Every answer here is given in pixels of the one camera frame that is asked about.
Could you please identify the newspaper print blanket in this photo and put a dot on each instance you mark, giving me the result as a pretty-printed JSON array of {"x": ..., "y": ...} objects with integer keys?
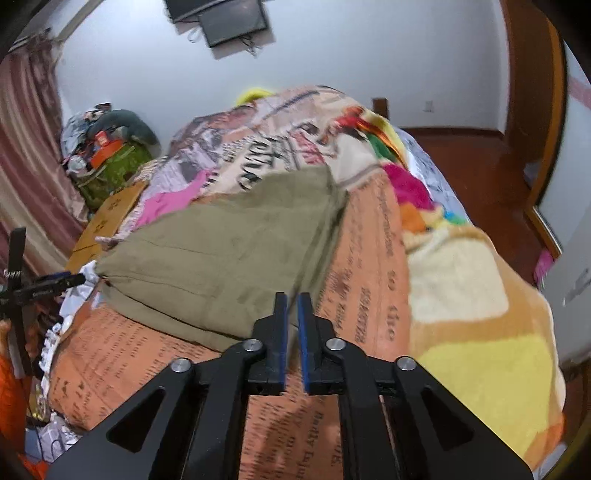
[{"x": 369, "y": 258}]

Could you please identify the white wall outlet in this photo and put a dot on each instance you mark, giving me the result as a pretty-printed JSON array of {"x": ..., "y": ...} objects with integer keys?
[{"x": 429, "y": 106}]

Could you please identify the white printed bed sheet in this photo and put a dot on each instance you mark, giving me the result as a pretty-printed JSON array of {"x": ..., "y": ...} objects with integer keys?
[{"x": 436, "y": 175}]

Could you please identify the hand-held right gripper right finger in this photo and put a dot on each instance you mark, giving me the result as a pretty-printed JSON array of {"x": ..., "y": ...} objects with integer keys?
[{"x": 301, "y": 341}]

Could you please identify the cardboard box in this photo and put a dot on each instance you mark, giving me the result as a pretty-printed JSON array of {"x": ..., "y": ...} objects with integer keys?
[{"x": 111, "y": 212}]

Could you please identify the yellow pillow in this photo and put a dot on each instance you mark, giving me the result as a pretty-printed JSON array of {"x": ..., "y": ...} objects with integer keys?
[{"x": 251, "y": 95}]

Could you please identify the grey cushion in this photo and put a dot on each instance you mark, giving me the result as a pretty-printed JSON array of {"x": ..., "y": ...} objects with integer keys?
[{"x": 134, "y": 122}]

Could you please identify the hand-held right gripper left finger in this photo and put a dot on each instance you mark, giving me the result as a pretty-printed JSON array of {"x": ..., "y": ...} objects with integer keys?
[{"x": 284, "y": 341}]

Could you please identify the small pink cloth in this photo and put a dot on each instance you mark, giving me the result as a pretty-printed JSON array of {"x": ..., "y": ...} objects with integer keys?
[{"x": 543, "y": 266}]

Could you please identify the olive green pants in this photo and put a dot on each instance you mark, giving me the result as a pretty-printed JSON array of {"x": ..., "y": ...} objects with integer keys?
[{"x": 221, "y": 249}]

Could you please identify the colourful fleece blanket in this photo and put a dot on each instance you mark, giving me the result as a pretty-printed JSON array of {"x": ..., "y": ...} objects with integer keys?
[{"x": 461, "y": 295}]

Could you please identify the wooden bedpost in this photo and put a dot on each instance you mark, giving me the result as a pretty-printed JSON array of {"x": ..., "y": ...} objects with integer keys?
[{"x": 379, "y": 107}]

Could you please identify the orange box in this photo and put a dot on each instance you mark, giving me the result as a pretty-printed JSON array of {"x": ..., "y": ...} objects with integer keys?
[{"x": 105, "y": 150}]

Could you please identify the pile of mixed clothes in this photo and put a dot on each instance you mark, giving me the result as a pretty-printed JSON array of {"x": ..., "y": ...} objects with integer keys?
[{"x": 78, "y": 138}]

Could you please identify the black wall television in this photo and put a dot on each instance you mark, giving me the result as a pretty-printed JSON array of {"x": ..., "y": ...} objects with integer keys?
[{"x": 233, "y": 21}]

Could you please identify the striped pink curtain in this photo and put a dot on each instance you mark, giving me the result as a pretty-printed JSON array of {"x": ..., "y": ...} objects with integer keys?
[{"x": 32, "y": 152}]

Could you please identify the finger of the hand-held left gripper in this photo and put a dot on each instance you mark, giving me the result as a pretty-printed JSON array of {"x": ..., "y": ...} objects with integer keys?
[
  {"x": 53, "y": 277},
  {"x": 60, "y": 285}
]

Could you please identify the green patterned bag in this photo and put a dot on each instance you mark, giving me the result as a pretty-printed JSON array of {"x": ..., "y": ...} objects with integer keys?
[{"x": 120, "y": 170}]

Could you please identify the wooden door frame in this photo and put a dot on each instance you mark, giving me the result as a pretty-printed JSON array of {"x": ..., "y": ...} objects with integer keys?
[{"x": 531, "y": 115}]

